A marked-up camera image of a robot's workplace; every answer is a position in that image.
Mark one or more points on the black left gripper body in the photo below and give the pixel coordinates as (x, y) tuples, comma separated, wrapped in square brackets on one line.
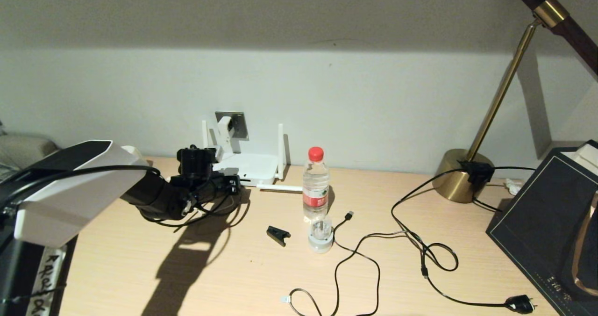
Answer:
[(212, 187)]

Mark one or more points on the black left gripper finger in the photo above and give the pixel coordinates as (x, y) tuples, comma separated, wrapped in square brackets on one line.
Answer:
[(231, 179), (232, 192)]

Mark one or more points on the white wifi router with antennas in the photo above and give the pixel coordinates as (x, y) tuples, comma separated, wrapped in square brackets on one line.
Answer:
[(252, 166)]

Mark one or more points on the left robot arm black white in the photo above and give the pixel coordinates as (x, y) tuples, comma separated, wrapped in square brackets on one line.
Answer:
[(70, 199)]

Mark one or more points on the small black plastic clip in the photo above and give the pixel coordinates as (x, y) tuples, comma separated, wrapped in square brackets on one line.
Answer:
[(277, 235)]

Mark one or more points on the clear water bottle red cap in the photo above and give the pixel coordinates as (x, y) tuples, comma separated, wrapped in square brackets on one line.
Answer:
[(316, 199)]

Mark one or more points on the white toilet paper roll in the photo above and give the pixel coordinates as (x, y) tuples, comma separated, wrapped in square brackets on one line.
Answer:
[(133, 151)]

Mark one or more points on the small white clear-dome humidifier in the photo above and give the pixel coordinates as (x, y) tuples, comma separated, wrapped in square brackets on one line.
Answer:
[(321, 242)]

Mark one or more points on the white handwritten label tape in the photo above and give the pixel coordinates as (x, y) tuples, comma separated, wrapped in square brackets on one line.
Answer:
[(46, 278)]

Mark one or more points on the grey cushion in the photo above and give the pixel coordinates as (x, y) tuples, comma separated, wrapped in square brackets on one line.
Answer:
[(25, 148)]

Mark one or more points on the patterned fabric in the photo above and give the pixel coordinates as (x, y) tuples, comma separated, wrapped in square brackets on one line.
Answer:
[(5, 171)]

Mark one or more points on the brass desk lamp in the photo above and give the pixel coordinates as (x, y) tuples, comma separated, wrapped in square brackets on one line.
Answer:
[(455, 180)]

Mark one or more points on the black block on lamp base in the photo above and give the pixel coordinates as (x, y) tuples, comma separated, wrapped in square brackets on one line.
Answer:
[(477, 172)]

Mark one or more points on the small white crumpled item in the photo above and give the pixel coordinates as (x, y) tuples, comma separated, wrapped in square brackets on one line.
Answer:
[(514, 186)]

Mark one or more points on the dark blue gift bag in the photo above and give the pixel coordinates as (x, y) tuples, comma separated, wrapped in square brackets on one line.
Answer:
[(542, 232)]

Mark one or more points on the white box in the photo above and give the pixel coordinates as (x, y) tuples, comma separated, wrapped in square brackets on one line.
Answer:
[(587, 159)]

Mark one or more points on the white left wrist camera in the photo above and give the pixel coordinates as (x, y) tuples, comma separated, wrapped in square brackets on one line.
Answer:
[(217, 153)]

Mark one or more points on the grey wall power socket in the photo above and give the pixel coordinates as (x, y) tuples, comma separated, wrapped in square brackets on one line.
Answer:
[(240, 124)]

